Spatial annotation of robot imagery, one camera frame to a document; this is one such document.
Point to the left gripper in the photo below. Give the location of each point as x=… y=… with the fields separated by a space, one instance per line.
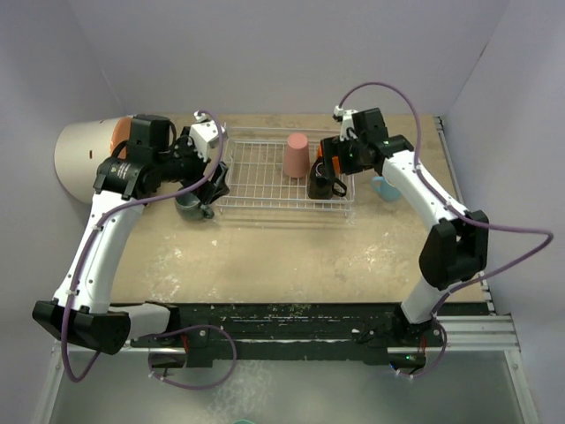
x=208 y=195

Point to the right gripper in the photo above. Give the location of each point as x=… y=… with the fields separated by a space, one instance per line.
x=334 y=146

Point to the grey-blue round mug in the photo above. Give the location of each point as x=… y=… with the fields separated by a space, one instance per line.
x=191 y=208

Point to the black faceted mug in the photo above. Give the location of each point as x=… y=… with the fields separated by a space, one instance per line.
x=325 y=189

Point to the pink tumbler cup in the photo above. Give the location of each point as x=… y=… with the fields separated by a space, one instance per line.
x=296 y=161

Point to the light blue mug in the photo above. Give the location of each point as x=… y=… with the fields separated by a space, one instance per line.
x=385 y=190

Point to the orange cup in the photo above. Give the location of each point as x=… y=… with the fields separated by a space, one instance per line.
x=335 y=160

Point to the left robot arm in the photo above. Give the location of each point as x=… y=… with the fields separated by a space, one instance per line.
x=154 y=153

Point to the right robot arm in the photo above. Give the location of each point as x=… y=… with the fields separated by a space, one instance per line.
x=456 y=246

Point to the round cream drawer cabinet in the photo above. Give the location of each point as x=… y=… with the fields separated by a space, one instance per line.
x=81 y=148

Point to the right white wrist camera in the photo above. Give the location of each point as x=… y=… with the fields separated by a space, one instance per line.
x=344 y=118

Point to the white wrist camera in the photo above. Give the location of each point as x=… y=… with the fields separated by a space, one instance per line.
x=204 y=134
x=344 y=118

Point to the white wire dish rack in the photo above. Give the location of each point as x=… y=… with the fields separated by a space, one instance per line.
x=256 y=178

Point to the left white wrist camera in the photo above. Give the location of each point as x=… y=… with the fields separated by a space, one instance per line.
x=204 y=134

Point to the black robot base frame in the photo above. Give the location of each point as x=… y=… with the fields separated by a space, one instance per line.
x=293 y=332

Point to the aluminium frame rails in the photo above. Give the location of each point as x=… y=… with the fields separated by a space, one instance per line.
x=465 y=327

